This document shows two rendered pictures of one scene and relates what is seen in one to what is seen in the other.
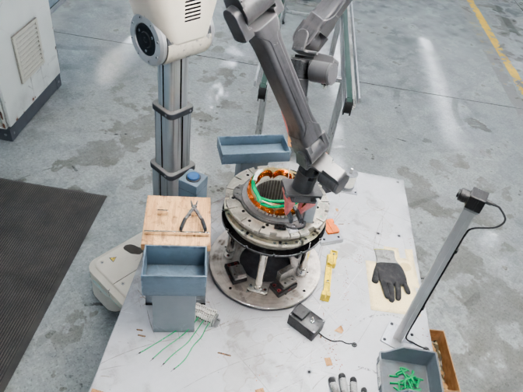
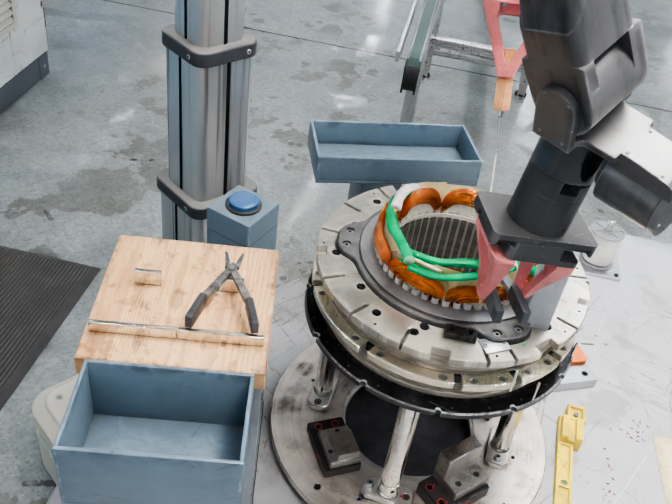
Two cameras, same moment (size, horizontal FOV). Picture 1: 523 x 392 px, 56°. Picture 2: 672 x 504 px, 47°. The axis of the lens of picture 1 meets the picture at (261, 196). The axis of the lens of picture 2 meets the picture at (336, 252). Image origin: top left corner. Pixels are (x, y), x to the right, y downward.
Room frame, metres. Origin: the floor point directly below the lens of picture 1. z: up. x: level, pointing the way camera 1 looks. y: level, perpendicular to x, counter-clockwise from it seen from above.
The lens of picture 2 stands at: (0.39, 0.01, 1.65)
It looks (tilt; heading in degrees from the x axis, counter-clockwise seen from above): 38 degrees down; 6
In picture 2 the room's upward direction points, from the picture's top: 9 degrees clockwise
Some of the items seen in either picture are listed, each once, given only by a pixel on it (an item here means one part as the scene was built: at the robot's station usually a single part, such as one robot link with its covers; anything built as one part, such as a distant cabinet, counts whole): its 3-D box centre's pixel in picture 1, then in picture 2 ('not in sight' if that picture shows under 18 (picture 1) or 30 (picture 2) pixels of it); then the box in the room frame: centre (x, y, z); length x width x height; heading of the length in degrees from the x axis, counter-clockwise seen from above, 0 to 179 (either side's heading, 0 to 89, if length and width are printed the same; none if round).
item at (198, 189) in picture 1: (192, 205); (239, 275); (1.22, 0.23, 0.91); 0.07 x 0.07 x 0.25; 70
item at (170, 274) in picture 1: (174, 292); (163, 496); (0.84, 0.20, 0.92); 0.17 x 0.11 x 0.28; 101
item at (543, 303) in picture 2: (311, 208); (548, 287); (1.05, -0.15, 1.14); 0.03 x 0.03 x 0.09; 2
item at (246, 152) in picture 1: (250, 174); (380, 216); (1.42, 0.06, 0.92); 0.25 x 0.11 x 0.28; 109
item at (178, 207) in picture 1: (177, 222); (186, 306); (0.99, 0.23, 1.05); 0.20 x 0.19 x 0.02; 11
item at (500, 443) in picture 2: (307, 249); (518, 399); (1.10, -0.18, 0.91); 0.02 x 0.02 x 0.21
